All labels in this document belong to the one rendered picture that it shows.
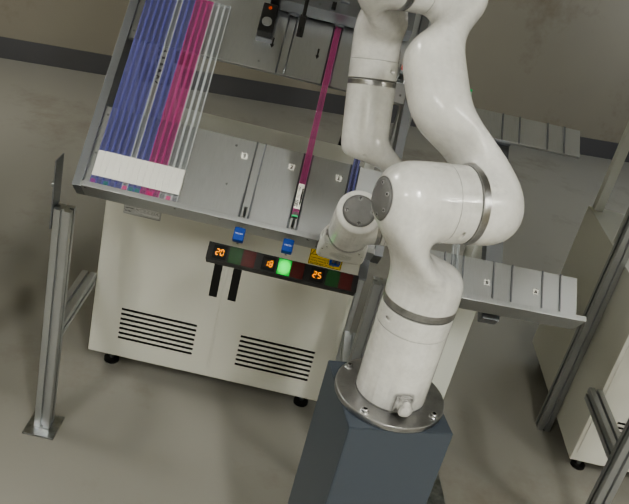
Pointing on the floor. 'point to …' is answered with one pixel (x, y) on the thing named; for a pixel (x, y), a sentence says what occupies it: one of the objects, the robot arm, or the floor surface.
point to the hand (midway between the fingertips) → (337, 255)
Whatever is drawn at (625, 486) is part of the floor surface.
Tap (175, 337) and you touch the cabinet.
